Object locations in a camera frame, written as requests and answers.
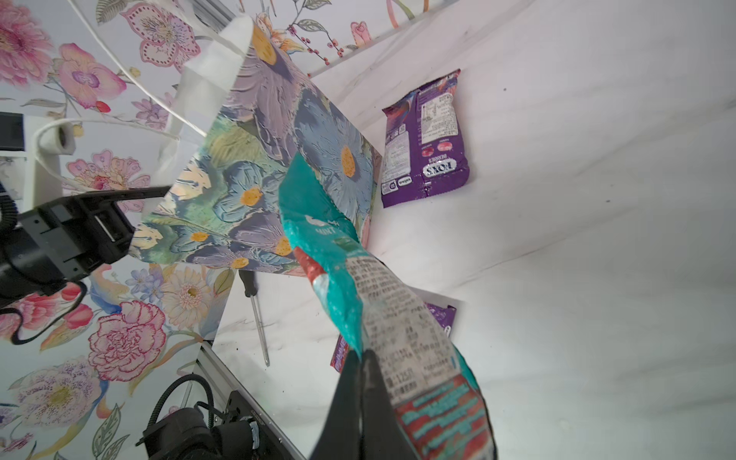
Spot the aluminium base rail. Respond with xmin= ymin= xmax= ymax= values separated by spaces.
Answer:
xmin=195 ymin=341 xmax=306 ymax=460

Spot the green Fox's candy bag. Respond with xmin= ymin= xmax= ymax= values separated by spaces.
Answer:
xmin=279 ymin=158 xmax=498 ymax=459

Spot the purple snack packet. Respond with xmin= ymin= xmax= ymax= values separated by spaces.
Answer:
xmin=381 ymin=69 xmax=471 ymax=208

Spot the floral white paper bag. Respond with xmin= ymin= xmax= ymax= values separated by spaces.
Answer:
xmin=130 ymin=17 xmax=380 ymax=274

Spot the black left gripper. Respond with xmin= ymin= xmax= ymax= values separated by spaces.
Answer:
xmin=1 ymin=186 xmax=171 ymax=299

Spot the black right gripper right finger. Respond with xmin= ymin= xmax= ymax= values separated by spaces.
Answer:
xmin=361 ymin=350 xmax=416 ymax=460

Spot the pink purple Fox's candy bag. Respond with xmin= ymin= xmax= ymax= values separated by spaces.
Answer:
xmin=330 ymin=286 xmax=458 ymax=374

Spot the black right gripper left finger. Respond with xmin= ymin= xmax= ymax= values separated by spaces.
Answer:
xmin=310 ymin=352 xmax=361 ymax=460

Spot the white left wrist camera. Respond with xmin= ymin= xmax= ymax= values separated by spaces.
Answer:
xmin=1 ymin=112 xmax=76 ymax=213

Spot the black handled screwdriver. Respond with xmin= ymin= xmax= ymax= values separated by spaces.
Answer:
xmin=238 ymin=269 xmax=270 ymax=367

